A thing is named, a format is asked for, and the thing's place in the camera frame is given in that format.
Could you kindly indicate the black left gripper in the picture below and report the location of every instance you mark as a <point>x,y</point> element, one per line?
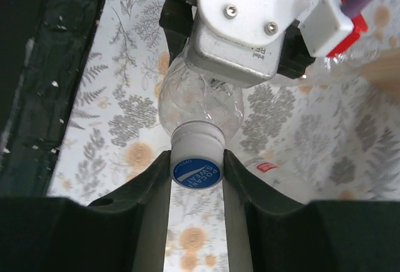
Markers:
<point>177,20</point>

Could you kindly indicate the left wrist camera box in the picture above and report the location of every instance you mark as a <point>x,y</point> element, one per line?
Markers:
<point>240,41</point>

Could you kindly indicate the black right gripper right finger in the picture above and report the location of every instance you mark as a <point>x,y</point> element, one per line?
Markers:
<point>267,231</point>

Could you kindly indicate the clear Pocari Sweat bottle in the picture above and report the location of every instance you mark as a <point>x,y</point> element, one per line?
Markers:
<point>187,95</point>

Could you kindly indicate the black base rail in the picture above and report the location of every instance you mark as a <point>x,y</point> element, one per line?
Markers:
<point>44,49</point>

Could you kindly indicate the clear red-label water bottle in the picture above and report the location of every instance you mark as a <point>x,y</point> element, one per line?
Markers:
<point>300,125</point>

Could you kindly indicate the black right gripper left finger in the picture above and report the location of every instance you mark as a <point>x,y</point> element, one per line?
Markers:
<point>124,230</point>

